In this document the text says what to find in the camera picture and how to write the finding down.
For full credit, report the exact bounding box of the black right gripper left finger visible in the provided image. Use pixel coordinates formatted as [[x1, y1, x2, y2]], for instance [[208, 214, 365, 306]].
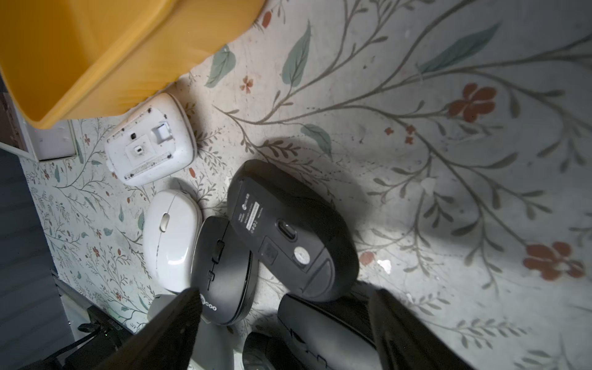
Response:
[[97, 288, 202, 370]]

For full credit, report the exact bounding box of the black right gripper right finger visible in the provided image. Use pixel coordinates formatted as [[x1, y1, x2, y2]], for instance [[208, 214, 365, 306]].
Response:
[[368, 289, 472, 370]]

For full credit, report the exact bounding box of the black mouse with flower sticker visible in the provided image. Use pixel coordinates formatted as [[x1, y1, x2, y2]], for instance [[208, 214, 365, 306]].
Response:
[[277, 294, 382, 369]]

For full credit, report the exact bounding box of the black upside-down mouse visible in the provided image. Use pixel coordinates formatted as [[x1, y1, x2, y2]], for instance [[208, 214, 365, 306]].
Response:
[[227, 160, 359, 302]]

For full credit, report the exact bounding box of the yellow plastic storage box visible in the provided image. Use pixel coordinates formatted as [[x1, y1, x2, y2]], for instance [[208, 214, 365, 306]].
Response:
[[1, 1, 264, 129]]

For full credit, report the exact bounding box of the black Lecoo mouse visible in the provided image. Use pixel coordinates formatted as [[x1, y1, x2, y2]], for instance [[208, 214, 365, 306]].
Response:
[[242, 332, 305, 370]]

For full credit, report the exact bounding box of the grey white mouse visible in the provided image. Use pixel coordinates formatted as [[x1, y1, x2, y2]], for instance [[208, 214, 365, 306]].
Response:
[[147, 294, 177, 321]]

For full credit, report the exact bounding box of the black mouse beside white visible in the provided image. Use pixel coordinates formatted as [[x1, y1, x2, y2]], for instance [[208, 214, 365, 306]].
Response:
[[191, 216, 259, 326]]

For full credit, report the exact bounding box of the white upside-down mouse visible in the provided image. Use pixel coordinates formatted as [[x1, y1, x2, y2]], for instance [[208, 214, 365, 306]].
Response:
[[104, 92, 197, 187]]

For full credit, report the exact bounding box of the floral table mat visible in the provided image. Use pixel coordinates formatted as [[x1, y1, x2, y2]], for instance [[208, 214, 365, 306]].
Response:
[[21, 1, 591, 369]]

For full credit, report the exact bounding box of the white interior design book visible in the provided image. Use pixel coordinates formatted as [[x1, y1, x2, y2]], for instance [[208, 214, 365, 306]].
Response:
[[1, 92, 78, 163]]

